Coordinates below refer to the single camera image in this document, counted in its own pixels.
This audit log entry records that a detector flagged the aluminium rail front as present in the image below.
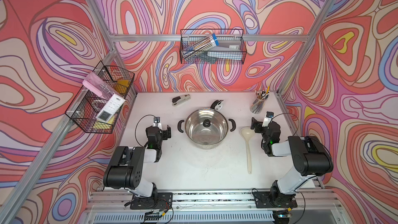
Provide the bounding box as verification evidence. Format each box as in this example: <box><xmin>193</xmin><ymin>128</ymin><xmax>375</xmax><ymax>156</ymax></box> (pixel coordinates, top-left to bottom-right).
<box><xmin>78</xmin><ymin>188</ymin><xmax>351</xmax><ymax>224</ymax></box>

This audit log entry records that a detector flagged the clear tube blue cap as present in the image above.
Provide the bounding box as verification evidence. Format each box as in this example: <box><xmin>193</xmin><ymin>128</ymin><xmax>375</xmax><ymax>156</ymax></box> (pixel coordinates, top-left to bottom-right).
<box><xmin>181</xmin><ymin>34</ymin><xmax>219</xmax><ymax>61</ymax></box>

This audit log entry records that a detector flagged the grey box in basket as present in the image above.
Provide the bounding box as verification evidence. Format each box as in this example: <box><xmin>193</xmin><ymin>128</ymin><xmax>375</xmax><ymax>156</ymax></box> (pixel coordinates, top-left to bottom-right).
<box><xmin>207</xmin><ymin>40</ymin><xmax>243</xmax><ymax>60</ymax></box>

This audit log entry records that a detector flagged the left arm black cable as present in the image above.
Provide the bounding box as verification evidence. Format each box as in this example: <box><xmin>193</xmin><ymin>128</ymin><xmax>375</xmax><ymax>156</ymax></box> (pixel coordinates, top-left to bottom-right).
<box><xmin>134</xmin><ymin>114</ymin><xmax>156</xmax><ymax>147</ymax></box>

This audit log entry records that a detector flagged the yellow notepad in basket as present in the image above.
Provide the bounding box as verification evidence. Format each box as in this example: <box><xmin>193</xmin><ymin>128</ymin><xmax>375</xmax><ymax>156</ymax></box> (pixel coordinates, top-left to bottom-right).
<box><xmin>92</xmin><ymin>118</ymin><xmax>114</xmax><ymax>131</ymax></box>

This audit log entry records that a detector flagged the pink case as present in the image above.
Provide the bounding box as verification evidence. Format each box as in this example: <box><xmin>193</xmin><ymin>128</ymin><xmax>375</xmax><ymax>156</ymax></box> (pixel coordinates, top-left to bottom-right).
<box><xmin>83</xmin><ymin>72</ymin><xmax>114</xmax><ymax>100</ymax></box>

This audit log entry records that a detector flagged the black wire basket left wall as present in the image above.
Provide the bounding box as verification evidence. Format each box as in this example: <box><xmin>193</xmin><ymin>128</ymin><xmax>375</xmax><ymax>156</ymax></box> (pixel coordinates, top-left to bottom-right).
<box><xmin>65</xmin><ymin>62</ymin><xmax>135</xmax><ymax>134</ymax></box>

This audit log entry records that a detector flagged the black wire basket wall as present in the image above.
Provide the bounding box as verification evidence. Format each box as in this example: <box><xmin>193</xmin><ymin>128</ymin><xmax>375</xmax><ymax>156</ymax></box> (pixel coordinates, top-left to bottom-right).
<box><xmin>65</xmin><ymin>62</ymin><xmax>135</xmax><ymax>134</ymax></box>
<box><xmin>179</xmin><ymin>28</ymin><xmax>247</xmax><ymax>65</ymax></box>

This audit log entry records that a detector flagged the black wire basket back wall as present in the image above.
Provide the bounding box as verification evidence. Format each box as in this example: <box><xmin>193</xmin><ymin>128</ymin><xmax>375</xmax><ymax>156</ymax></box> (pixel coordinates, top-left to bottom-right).
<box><xmin>179</xmin><ymin>28</ymin><xmax>247</xmax><ymax>65</ymax></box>

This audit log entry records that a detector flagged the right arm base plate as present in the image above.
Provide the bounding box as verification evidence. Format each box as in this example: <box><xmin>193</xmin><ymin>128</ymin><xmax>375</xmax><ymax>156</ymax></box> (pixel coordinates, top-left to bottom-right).
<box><xmin>252</xmin><ymin>191</ymin><xmax>297</xmax><ymax>208</ymax></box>

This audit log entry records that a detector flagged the grey black stapler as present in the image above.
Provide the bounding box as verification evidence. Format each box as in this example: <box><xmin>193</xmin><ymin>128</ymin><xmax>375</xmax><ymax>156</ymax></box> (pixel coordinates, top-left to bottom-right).
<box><xmin>172</xmin><ymin>94</ymin><xmax>191</xmax><ymax>106</ymax></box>

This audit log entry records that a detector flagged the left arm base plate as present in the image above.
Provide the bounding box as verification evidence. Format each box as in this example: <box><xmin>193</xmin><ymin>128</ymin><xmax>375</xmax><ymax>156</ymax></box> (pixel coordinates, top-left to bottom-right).
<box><xmin>130</xmin><ymin>192</ymin><xmax>173</xmax><ymax>211</ymax></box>

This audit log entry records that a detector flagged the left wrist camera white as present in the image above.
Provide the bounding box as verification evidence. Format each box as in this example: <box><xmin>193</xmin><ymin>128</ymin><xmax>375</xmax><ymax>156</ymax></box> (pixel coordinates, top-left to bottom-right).
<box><xmin>152</xmin><ymin>116</ymin><xmax>162</xmax><ymax>130</ymax></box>

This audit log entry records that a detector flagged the yellow sponge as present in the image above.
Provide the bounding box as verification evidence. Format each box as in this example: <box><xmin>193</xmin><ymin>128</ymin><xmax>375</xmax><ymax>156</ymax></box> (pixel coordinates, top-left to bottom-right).
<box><xmin>114</xmin><ymin>79</ymin><xmax>130</xmax><ymax>95</ymax></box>

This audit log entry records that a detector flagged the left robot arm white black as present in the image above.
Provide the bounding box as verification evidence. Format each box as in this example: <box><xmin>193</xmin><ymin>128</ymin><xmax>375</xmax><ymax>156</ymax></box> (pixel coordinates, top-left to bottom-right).
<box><xmin>103</xmin><ymin>126</ymin><xmax>172</xmax><ymax>209</ymax></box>

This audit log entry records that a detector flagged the cream plastic ladle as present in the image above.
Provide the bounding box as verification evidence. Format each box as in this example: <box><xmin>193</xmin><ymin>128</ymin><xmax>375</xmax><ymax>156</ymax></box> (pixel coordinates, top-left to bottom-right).
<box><xmin>240</xmin><ymin>127</ymin><xmax>255</xmax><ymax>174</ymax></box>

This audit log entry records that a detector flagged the pen cup with pencils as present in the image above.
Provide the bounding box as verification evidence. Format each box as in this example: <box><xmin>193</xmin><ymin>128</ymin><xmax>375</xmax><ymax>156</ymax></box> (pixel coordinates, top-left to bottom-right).
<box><xmin>250</xmin><ymin>86</ymin><xmax>270</xmax><ymax>114</ymax></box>

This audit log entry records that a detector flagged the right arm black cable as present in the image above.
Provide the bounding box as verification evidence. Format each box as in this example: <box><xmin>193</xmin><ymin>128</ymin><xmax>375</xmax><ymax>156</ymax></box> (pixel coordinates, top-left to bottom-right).
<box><xmin>271</xmin><ymin>112</ymin><xmax>300</xmax><ymax>138</ymax></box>

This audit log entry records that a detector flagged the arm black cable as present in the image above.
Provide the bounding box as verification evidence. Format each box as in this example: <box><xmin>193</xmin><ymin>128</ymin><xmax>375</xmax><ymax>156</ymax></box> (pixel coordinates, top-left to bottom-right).
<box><xmin>271</xmin><ymin>112</ymin><xmax>300</xmax><ymax>138</ymax></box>
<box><xmin>134</xmin><ymin>114</ymin><xmax>156</xmax><ymax>147</ymax></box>

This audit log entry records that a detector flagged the stainless steel pot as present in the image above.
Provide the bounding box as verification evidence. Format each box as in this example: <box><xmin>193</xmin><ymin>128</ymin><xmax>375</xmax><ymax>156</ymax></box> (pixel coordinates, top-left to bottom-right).
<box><xmin>177</xmin><ymin>108</ymin><xmax>237</xmax><ymax>150</ymax></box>

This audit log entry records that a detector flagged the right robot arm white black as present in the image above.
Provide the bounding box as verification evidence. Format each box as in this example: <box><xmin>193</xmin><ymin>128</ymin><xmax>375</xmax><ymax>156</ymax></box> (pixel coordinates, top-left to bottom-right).
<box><xmin>250</xmin><ymin>118</ymin><xmax>334</xmax><ymax>208</ymax></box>

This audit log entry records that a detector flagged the white calculator device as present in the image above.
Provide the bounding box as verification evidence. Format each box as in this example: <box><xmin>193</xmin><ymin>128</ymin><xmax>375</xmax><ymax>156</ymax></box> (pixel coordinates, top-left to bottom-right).
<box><xmin>96</xmin><ymin>94</ymin><xmax>125</xmax><ymax>122</ymax></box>

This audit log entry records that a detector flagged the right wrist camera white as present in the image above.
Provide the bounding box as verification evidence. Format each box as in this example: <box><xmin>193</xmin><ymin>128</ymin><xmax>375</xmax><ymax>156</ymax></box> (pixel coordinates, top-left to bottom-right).
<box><xmin>262</xmin><ymin>112</ymin><xmax>274</xmax><ymax>127</ymax></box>

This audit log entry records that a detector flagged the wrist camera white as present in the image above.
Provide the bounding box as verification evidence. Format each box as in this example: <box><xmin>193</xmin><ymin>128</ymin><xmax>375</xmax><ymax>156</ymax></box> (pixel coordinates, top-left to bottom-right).
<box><xmin>262</xmin><ymin>112</ymin><xmax>274</xmax><ymax>127</ymax></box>
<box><xmin>152</xmin><ymin>116</ymin><xmax>162</xmax><ymax>130</ymax></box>

